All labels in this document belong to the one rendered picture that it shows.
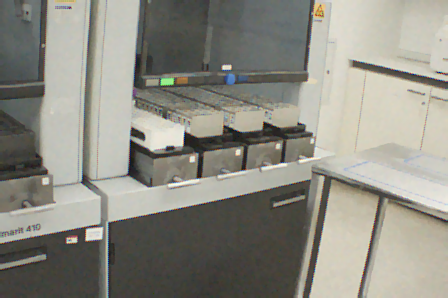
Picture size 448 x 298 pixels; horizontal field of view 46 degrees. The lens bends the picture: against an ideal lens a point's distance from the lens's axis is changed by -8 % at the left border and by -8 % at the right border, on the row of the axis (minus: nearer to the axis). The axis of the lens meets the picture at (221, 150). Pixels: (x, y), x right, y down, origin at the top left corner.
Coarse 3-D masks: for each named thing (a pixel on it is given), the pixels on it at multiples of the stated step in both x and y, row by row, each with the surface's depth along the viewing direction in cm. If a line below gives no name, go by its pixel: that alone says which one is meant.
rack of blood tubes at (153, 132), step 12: (132, 120) 145; (144, 120) 145; (156, 120) 147; (132, 132) 153; (144, 132) 138; (156, 132) 136; (168, 132) 139; (180, 132) 141; (144, 144) 139; (156, 144) 137; (168, 144) 140; (180, 144) 142
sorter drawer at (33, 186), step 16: (0, 176) 108; (16, 176) 111; (32, 176) 113; (48, 176) 115; (0, 192) 109; (16, 192) 111; (32, 192) 114; (48, 192) 116; (0, 208) 110; (16, 208) 112; (32, 208) 110; (48, 208) 112
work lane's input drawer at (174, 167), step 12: (132, 144) 142; (132, 156) 141; (144, 156) 136; (156, 156) 134; (168, 156) 137; (180, 156) 138; (192, 156) 141; (144, 168) 137; (156, 168) 134; (168, 168) 137; (180, 168) 139; (192, 168) 142; (156, 180) 135; (168, 180) 138; (180, 180) 137; (192, 180) 138
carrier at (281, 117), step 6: (270, 108) 168; (276, 108) 169; (282, 108) 169; (288, 108) 171; (294, 108) 172; (270, 114) 168; (276, 114) 168; (282, 114) 170; (288, 114) 171; (294, 114) 173; (270, 120) 168; (276, 120) 169; (282, 120) 170; (288, 120) 172; (294, 120) 174; (282, 126) 171; (288, 126) 173
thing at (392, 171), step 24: (384, 144) 164; (312, 168) 137; (336, 168) 135; (360, 168) 137; (384, 168) 139; (408, 168) 141; (432, 168) 144; (312, 192) 138; (384, 192) 123; (408, 192) 122; (432, 192) 124; (312, 216) 139; (384, 216) 173; (312, 240) 142; (360, 288) 180
